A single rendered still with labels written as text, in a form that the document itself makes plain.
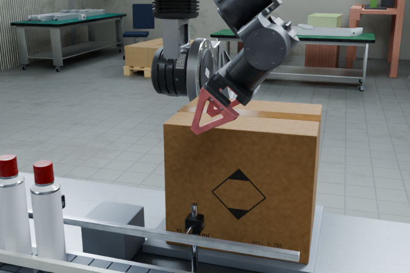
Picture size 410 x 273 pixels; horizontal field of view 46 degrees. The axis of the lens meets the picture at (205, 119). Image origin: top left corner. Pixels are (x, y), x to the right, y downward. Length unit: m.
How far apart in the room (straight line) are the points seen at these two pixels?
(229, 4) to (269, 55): 0.12
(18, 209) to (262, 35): 0.56
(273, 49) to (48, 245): 0.54
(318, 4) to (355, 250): 8.38
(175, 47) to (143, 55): 5.87
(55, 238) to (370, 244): 0.67
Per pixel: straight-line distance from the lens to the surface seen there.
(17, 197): 0.95
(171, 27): 1.36
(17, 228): 0.97
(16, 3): 8.72
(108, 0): 10.47
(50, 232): 0.92
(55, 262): 0.92
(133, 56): 7.31
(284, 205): 0.96
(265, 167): 0.93
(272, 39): 0.64
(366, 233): 1.20
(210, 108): 0.83
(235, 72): 0.73
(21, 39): 8.21
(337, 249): 1.12
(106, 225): 0.92
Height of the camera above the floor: 1.39
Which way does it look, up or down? 16 degrees down
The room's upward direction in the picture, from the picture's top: straight up
